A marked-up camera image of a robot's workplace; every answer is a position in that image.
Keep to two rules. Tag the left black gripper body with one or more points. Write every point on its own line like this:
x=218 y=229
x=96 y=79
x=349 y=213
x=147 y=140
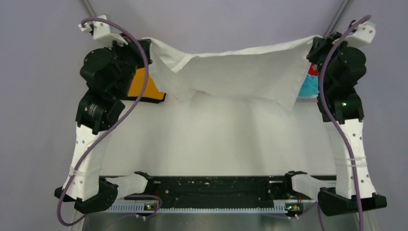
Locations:
x=129 y=58

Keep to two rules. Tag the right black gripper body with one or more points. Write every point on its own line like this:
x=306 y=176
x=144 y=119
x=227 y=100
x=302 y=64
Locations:
x=332 y=39

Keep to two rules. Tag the white t shirt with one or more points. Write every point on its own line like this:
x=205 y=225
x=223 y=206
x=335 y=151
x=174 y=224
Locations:
x=274 y=72

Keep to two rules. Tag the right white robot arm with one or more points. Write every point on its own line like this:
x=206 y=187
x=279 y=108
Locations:
x=341 y=64

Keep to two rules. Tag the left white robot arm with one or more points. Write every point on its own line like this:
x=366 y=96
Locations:
x=108 y=72

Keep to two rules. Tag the red t shirt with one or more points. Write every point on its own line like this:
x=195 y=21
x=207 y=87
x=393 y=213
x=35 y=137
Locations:
x=313 y=70

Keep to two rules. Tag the teal t shirt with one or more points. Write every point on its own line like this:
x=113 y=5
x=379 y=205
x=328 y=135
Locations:
x=310 y=86

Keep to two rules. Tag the white plastic basket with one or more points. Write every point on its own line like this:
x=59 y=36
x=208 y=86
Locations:
x=307 y=98

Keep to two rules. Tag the folded black t shirt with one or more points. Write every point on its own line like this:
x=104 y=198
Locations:
x=155 y=99

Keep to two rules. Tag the white slotted cable duct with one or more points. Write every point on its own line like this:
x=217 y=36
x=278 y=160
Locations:
x=143 y=208

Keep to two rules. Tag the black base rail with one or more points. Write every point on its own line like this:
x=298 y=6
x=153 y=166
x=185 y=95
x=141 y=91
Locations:
x=217 y=192

